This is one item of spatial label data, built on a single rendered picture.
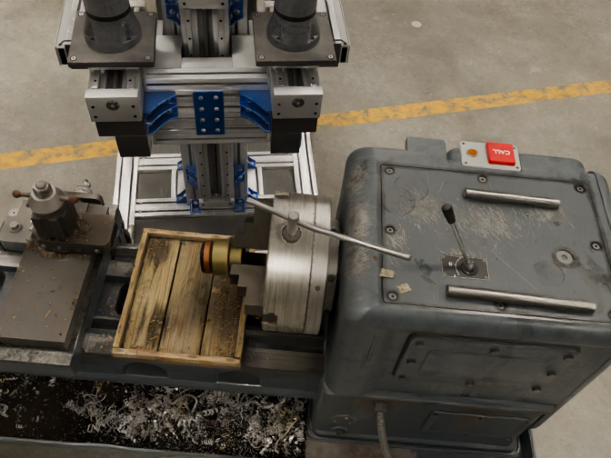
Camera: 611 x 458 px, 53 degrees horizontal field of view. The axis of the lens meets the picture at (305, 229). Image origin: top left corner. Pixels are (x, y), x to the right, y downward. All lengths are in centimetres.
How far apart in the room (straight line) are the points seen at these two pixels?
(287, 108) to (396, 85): 185
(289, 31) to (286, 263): 74
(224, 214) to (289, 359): 115
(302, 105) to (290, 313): 67
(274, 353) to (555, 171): 78
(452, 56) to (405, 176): 250
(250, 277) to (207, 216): 124
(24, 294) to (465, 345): 99
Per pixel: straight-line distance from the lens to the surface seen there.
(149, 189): 269
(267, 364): 152
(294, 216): 118
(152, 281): 162
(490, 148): 147
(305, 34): 176
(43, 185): 147
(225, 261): 137
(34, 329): 152
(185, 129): 198
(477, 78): 373
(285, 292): 126
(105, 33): 177
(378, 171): 137
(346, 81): 351
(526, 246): 134
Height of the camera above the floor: 226
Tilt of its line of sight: 54 degrees down
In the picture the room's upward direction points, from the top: 7 degrees clockwise
